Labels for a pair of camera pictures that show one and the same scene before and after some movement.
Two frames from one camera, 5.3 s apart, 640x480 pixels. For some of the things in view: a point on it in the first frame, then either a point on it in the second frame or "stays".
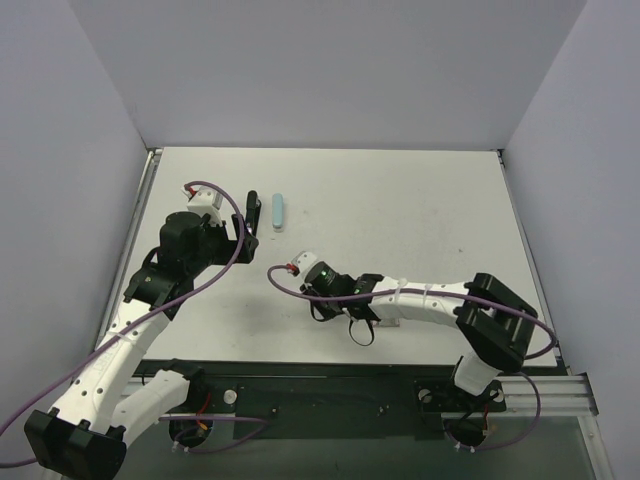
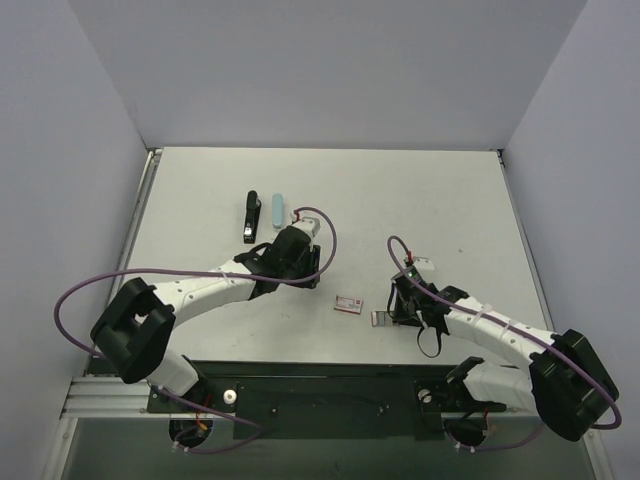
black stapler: (253, 211) stays
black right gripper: (310, 290) -> (400, 304)
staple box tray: (389, 322) stays
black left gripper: (245, 237) -> (310, 265)
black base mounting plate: (328, 400) stays
